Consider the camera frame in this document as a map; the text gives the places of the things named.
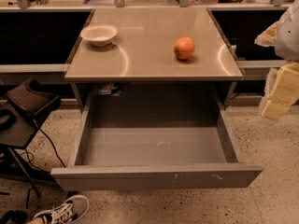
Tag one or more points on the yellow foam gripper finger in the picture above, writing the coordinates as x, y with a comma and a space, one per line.
281, 91

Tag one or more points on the grey top drawer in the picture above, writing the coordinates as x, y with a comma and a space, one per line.
155, 136

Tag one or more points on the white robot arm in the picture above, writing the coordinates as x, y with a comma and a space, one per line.
283, 35

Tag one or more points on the orange fruit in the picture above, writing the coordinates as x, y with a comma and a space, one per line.
184, 48

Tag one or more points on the white bowl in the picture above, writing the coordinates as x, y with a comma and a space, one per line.
99, 35

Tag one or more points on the grey sneaker with white laces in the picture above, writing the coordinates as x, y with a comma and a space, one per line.
70, 211

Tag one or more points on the dark VR headset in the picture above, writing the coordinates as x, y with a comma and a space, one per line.
31, 102

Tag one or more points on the black side stand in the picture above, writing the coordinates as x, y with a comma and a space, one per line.
16, 133

